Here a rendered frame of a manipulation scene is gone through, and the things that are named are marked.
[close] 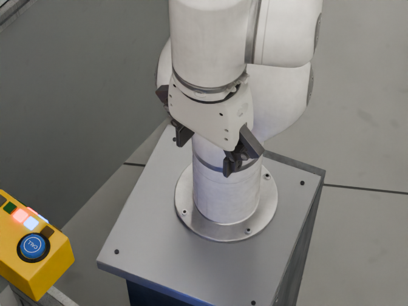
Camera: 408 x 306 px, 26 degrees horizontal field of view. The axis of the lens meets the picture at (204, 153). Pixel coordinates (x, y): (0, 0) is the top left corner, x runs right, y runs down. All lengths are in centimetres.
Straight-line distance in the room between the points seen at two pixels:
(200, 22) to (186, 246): 77
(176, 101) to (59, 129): 129
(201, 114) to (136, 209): 62
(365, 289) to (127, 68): 94
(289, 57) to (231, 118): 14
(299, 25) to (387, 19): 233
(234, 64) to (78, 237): 182
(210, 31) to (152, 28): 157
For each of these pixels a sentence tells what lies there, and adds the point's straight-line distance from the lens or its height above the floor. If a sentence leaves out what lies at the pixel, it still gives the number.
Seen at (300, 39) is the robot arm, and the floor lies 170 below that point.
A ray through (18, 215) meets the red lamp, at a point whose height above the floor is 108.
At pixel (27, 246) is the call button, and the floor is 108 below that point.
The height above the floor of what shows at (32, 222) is 108.
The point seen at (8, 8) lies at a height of 100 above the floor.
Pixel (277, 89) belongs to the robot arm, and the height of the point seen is 137.
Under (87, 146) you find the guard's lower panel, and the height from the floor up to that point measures 31.
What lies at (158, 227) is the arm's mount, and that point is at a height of 97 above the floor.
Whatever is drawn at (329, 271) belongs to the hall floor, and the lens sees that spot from 265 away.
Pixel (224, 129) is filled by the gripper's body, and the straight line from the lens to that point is 103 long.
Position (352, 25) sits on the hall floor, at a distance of 319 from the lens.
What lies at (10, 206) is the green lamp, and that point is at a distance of 153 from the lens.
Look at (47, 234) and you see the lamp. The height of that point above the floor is 108.
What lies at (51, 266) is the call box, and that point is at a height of 104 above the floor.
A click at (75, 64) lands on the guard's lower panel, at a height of 66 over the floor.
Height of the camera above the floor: 238
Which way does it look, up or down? 58 degrees down
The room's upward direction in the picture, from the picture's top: straight up
